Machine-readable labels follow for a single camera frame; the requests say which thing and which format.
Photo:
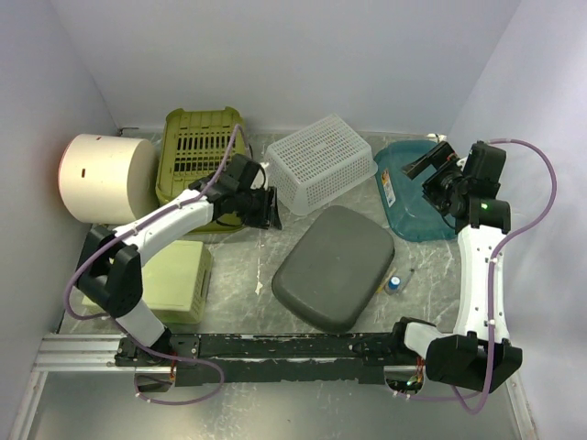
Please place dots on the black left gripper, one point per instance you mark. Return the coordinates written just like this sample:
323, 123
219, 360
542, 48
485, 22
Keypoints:
264, 218

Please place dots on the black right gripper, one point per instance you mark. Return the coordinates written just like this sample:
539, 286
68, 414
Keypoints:
436, 156

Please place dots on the translucent blue plastic container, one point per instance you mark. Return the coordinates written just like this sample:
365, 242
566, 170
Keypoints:
408, 214

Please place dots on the white plastic tray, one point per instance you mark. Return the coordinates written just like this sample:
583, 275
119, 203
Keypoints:
317, 164

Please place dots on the grey plastic tub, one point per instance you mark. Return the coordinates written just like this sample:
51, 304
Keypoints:
333, 271

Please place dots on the olive green plastic tub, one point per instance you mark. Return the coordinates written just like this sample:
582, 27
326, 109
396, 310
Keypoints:
193, 146

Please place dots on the pale yellow perforated basket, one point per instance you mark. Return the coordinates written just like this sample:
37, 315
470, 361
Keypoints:
173, 283

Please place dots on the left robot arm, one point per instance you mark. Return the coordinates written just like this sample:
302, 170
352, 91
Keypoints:
201, 204

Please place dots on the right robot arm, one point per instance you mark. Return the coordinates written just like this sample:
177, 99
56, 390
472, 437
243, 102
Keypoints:
478, 354

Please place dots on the clear syringe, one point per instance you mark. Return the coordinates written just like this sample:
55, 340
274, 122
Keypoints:
404, 281

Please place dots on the yellow pencil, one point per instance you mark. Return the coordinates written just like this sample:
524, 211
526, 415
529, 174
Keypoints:
386, 279

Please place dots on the small blue capped vial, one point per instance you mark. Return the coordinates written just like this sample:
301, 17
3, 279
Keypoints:
393, 285

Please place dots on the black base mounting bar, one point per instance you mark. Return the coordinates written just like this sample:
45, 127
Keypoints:
367, 358

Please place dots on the beige cylindrical roll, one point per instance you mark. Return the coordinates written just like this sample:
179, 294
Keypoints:
108, 180

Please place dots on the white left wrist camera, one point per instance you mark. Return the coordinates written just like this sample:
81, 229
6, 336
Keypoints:
261, 179

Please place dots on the aluminium front frame rail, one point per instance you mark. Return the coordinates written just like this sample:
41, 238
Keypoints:
96, 353

